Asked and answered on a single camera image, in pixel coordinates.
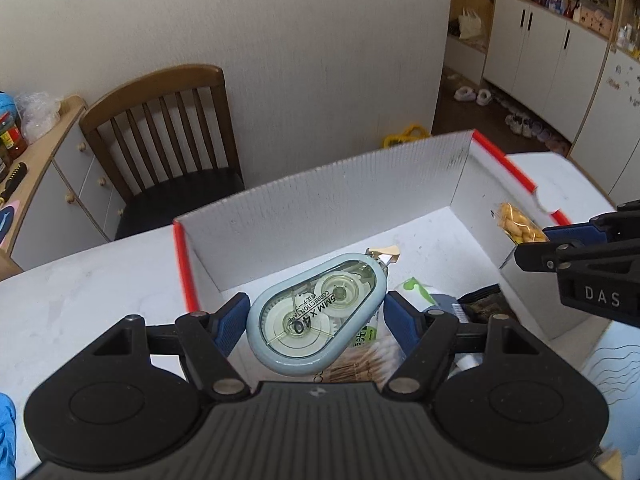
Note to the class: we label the white wooden storage unit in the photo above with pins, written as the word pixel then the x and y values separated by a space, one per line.
pixel 540 50

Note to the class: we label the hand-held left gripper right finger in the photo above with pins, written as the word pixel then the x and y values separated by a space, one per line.
pixel 400 320

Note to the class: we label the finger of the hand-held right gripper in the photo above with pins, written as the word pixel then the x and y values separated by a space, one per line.
pixel 570 232
pixel 575 256

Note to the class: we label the blue glove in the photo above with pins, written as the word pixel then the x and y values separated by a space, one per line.
pixel 6 435

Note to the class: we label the white tote bag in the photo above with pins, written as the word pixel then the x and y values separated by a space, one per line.
pixel 470 24

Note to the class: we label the light blue correction tape dispenser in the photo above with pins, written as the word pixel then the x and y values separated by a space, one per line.
pixel 310 320

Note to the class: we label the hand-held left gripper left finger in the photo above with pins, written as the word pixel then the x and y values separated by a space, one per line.
pixel 232 320

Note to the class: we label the blue grey snack packet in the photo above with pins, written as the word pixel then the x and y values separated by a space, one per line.
pixel 420 292

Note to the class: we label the black snack packet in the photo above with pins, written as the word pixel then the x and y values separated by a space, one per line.
pixel 485 305

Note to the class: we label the black yellow screwdriver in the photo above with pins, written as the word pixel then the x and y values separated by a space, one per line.
pixel 14 180

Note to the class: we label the wooden topped side cabinet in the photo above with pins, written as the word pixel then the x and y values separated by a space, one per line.
pixel 75 185

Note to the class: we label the blue plush toy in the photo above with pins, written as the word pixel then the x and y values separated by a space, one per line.
pixel 6 102

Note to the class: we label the clear packet of peanuts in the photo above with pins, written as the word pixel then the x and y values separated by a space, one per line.
pixel 517 222

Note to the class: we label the row of slippers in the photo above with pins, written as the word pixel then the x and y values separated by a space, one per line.
pixel 520 122

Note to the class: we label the clear plastic bag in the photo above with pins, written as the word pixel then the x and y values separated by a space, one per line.
pixel 37 115

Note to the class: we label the bag of cotton swabs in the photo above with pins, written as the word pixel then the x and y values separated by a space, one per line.
pixel 370 360

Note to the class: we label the dark wooden slatted chair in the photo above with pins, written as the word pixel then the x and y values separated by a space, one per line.
pixel 150 85

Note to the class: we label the red cardboard box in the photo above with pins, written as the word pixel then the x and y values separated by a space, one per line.
pixel 325 200

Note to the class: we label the red label sauce jar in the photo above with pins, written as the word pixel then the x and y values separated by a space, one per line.
pixel 11 135

